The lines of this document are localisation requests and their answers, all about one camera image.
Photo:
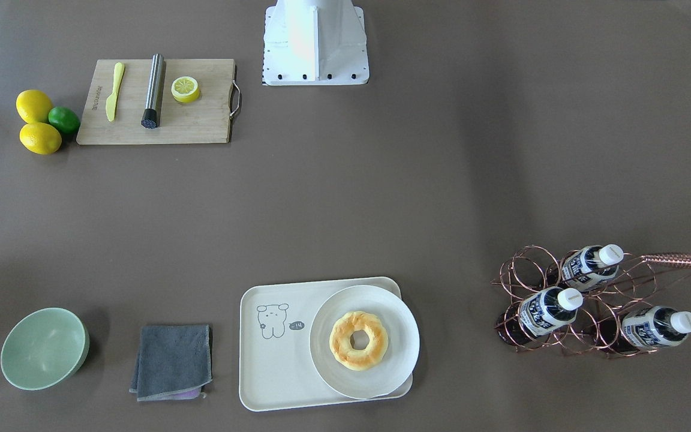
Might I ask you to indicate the tea bottle white cap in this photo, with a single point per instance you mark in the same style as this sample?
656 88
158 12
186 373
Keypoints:
536 317

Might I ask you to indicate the cream tray with bunny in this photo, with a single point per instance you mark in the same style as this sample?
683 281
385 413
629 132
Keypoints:
276 370

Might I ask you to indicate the tea bottle in rack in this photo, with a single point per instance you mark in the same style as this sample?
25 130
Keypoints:
587 268
648 329

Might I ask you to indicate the glazed donut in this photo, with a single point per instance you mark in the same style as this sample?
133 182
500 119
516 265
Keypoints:
340 340

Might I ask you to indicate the white round plate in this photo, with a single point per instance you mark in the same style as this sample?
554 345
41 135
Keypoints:
402 353

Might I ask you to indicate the wooden cutting board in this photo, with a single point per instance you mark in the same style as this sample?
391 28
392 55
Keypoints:
205 121

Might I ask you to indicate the grey folded cloth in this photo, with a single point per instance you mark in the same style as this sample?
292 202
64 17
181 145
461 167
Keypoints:
174 362

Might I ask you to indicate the yellow plastic knife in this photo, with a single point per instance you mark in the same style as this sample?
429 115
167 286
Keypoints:
112 99

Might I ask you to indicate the green lime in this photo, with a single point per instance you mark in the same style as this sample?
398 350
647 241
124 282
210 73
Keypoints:
64 120

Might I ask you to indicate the whole lemon outer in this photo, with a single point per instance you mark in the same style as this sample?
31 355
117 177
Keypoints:
40 138

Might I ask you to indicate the green bowl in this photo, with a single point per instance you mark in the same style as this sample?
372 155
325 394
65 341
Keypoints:
45 348

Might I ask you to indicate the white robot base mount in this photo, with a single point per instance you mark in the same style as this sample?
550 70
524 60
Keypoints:
315 43

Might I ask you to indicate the copper wire bottle rack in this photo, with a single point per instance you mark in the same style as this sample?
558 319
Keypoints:
637 283

